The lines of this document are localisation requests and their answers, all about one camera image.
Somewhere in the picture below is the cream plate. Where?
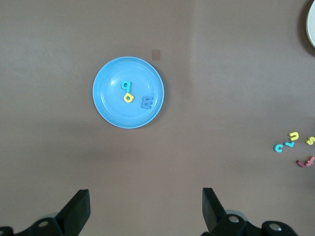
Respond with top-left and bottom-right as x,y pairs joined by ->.
306,0 -> 315,49

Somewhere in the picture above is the blue foam letter m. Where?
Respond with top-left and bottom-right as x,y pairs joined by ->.
141,95 -> 155,110

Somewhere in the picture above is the blue plate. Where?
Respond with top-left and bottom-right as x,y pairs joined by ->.
92,56 -> 165,129

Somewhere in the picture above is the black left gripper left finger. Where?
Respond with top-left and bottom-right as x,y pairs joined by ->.
14,189 -> 91,236

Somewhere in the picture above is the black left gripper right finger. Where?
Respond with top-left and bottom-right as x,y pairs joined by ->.
201,188 -> 262,236

